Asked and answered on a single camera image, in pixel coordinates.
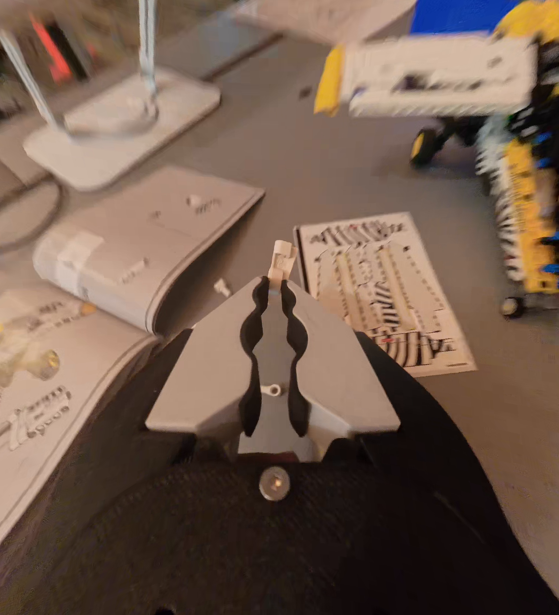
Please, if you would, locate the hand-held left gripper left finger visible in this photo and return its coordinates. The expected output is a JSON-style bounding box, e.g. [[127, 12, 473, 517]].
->
[[144, 276, 269, 439]]

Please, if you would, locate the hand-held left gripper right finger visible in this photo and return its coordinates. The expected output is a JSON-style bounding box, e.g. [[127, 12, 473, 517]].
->
[[279, 280, 401, 452]]

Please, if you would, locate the zebra sticker sheet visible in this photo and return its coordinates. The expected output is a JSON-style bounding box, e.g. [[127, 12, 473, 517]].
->
[[293, 211, 478, 379]]

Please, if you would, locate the white lego connector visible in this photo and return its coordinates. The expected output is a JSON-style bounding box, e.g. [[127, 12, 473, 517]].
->
[[269, 240, 296, 295]]

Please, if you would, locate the lego plane model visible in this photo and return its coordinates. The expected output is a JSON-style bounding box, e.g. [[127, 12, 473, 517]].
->
[[313, 0, 559, 319]]

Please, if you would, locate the lego instruction booklet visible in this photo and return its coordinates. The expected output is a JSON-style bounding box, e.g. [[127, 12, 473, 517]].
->
[[0, 166, 267, 570]]

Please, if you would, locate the white tablet stand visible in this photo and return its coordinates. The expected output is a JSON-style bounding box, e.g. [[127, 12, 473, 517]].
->
[[0, 0, 222, 192]]

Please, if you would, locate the orange plastic object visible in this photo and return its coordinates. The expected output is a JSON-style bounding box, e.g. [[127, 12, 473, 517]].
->
[[29, 14, 75, 83]]

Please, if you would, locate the white paper sheet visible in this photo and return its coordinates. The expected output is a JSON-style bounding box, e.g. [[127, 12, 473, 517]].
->
[[234, 0, 417, 47]]

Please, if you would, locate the blue plastic bin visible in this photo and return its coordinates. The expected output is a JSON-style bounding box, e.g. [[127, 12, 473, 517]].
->
[[409, 0, 559, 38]]

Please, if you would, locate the black cable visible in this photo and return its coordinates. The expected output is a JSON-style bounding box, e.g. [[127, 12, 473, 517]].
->
[[0, 175, 65, 258]]

